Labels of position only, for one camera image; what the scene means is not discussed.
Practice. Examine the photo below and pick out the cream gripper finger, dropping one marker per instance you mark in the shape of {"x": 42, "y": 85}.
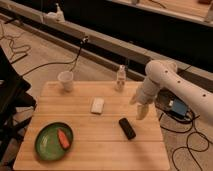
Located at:
{"x": 142, "y": 111}
{"x": 133, "y": 99}

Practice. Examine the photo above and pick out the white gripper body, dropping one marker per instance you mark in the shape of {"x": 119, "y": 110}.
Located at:
{"x": 147, "y": 92}

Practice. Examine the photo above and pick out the black eraser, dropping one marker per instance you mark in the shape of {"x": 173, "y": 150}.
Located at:
{"x": 127, "y": 128}

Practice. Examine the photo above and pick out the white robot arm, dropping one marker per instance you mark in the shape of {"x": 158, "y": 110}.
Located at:
{"x": 163, "y": 74}

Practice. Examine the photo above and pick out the clear plastic bottle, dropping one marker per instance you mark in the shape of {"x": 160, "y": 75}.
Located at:
{"x": 121, "y": 78}

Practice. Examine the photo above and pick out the blue power box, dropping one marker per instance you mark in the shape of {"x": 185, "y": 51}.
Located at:
{"x": 178, "y": 108}

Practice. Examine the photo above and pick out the white sponge block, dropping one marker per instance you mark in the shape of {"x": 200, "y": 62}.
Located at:
{"x": 97, "y": 106}

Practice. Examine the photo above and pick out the orange carrot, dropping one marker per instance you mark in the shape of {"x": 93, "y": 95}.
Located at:
{"x": 63, "y": 139}

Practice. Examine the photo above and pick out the green plate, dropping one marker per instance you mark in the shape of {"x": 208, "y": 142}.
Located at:
{"x": 47, "y": 145}

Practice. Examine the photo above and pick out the white object on ledge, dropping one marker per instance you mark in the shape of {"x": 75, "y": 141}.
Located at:
{"x": 57, "y": 16}

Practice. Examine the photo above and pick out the black chair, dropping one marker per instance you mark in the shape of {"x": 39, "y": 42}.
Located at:
{"x": 13, "y": 94}

